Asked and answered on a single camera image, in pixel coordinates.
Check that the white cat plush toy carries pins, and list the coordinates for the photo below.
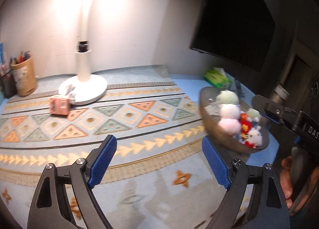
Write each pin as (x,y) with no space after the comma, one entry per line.
(253,137)

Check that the tan pen holder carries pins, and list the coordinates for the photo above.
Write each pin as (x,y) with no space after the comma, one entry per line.
(25,79)

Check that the person's right hand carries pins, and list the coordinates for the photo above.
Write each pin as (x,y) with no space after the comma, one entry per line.
(286,184)

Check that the patterned desk mat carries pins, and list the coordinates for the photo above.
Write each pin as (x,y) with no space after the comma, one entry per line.
(149,144)

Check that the pink cube tissue box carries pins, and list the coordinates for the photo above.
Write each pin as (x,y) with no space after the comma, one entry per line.
(59,105)

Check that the red plush toy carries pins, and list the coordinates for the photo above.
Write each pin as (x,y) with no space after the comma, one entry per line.
(245,125)

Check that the black pen holder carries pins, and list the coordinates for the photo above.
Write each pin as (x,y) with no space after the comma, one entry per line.
(8,86)

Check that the black flat screen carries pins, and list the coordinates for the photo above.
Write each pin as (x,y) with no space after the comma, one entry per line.
(231,20)

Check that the white plush ball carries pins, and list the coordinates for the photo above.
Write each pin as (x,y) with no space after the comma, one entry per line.
(230,111)

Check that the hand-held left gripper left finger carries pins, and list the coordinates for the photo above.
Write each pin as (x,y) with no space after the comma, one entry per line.
(102,164)

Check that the green tissue pack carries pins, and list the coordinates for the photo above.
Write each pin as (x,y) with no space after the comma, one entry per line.
(215,78)

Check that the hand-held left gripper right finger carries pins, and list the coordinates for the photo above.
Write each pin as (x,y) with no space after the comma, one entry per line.
(216,166)

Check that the brown oval bowl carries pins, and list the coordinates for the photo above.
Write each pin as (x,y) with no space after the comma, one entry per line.
(214,129)

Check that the dark cabinet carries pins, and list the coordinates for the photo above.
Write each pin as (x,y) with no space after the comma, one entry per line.
(301,74)

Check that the pink plush ball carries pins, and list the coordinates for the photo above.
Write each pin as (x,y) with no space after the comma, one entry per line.
(229,126)

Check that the white desk lamp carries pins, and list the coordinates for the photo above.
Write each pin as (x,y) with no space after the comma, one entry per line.
(83,69)

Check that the grey remote control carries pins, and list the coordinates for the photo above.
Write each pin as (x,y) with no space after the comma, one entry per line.
(238,88)

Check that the pale green plush ball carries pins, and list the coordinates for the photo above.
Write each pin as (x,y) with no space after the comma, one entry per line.
(253,115)

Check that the silver crumpled wrapper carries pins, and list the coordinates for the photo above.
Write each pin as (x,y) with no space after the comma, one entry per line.
(212,108)

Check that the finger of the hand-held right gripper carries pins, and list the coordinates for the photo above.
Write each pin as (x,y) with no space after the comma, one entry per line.
(274,110)

